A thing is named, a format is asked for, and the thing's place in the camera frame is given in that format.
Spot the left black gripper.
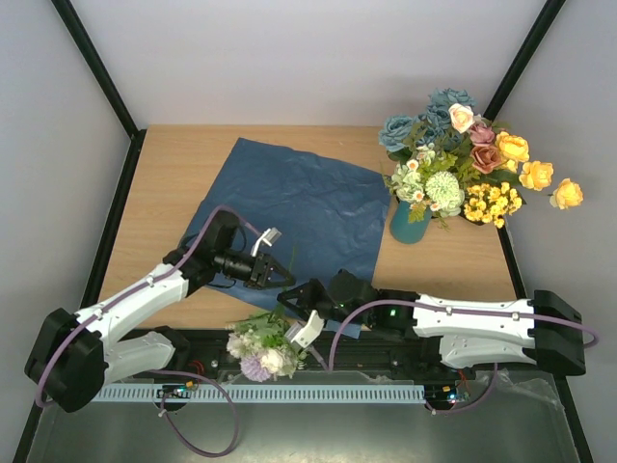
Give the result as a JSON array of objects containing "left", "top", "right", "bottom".
[{"left": 215, "top": 249, "right": 296, "bottom": 289}]

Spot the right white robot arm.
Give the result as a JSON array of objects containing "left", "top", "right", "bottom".
[{"left": 277, "top": 270, "right": 586, "bottom": 378}]

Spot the yellow rose bunch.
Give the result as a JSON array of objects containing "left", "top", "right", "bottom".
[{"left": 494, "top": 131, "right": 584, "bottom": 210}]

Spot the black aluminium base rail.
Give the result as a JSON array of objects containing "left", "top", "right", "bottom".
[{"left": 168, "top": 330, "right": 478, "bottom": 382}]

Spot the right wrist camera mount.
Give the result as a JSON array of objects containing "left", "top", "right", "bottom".
[{"left": 284, "top": 311, "right": 325, "bottom": 350}]

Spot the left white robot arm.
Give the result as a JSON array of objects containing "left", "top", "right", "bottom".
[{"left": 25, "top": 205, "right": 296, "bottom": 412}]

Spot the black frame post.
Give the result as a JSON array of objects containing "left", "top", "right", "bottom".
[
  {"left": 484, "top": 0, "right": 566, "bottom": 121},
  {"left": 50, "top": 0, "right": 146, "bottom": 141}
]

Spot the small pink rose sprig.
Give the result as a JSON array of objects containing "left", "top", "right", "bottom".
[{"left": 469, "top": 145, "right": 503, "bottom": 175}]

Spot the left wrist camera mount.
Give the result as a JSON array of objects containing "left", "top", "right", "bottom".
[{"left": 251, "top": 228, "right": 282, "bottom": 257}]

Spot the light blue slotted cable duct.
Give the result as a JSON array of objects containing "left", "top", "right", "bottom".
[{"left": 94, "top": 383, "right": 425, "bottom": 404}]

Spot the blue wrapping paper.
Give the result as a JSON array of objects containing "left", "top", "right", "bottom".
[{"left": 177, "top": 137, "right": 392, "bottom": 339}]

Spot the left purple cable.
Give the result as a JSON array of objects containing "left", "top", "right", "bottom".
[{"left": 36, "top": 204, "right": 240, "bottom": 457}]

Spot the teal cylindrical vase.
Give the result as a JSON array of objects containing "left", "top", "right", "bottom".
[{"left": 389, "top": 202, "right": 432, "bottom": 244}]

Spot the small yellow flower sprig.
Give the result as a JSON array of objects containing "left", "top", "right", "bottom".
[{"left": 463, "top": 182, "right": 524, "bottom": 229}]

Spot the blue rose bunch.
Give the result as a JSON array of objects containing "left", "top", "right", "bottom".
[{"left": 378, "top": 88, "right": 476, "bottom": 152}]

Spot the green white flower bunch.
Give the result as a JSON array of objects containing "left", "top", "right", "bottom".
[{"left": 383, "top": 143, "right": 481, "bottom": 228}]

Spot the pink rose flower stem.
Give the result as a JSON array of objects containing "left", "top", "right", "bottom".
[{"left": 448, "top": 103, "right": 496, "bottom": 147}]

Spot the black frame post right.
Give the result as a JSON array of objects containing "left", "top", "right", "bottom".
[{"left": 484, "top": 0, "right": 566, "bottom": 121}]

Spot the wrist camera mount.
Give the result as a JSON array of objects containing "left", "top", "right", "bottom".
[
  {"left": 251, "top": 228, "right": 282, "bottom": 257},
  {"left": 284, "top": 311, "right": 325, "bottom": 350}
]

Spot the pastel purple flower bunch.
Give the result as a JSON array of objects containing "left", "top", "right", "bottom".
[{"left": 227, "top": 303, "right": 307, "bottom": 383}]

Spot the black frame post left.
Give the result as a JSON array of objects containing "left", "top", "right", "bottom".
[{"left": 50, "top": 0, "right": 146, "bottom": 141}]

